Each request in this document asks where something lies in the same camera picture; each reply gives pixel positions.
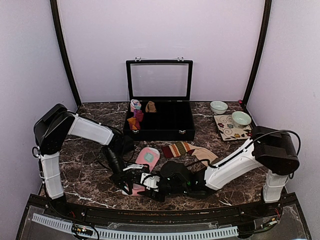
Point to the far pale green bowl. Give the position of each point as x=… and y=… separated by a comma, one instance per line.
x=218, y=107

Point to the pale green bowl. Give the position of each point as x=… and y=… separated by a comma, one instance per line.
x=240, y=119
x=218, y=107

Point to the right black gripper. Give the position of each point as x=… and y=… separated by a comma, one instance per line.
x=150, y=194

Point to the near pale green bowl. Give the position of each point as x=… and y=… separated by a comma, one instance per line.
x=240, y=119

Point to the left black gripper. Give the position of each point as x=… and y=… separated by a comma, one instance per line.
x=125, y=177

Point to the right black frame post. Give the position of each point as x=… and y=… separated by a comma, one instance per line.
x=258, y=52

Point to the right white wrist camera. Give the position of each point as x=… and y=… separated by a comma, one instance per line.
x=150, y=181

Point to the pink patterned sock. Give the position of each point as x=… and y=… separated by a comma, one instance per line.
x=147, y=156

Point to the black glass-lid storage box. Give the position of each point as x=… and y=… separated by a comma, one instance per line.
x=167, y=83

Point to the rolled brown sock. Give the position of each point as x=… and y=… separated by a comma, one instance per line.
x=150, y=107

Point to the left black frame post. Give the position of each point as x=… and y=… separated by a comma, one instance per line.
x=63, y=51

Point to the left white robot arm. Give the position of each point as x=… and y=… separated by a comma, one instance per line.
x=50, y=133

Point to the black frame post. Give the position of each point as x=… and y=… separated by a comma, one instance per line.
x=63, y=51
x=258, y=52

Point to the striped brown beige sock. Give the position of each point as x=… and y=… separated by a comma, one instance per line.
x=181, y=148

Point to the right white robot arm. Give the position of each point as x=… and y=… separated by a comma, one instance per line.
x=267, y=147

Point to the rolled purple red sock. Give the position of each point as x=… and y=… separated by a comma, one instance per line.
x=138, y=114

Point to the small circuit board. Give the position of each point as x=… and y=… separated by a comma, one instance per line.
x=81, y=230

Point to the floral square plate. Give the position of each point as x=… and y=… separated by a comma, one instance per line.
x=228, y=131

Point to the white slotted cable duct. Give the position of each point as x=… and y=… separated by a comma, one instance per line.
x=123, y=231

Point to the rolled orange sock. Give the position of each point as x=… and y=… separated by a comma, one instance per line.
x=134, y=124

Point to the rolled pink white sock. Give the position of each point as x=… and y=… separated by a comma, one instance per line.
x=135, y=105

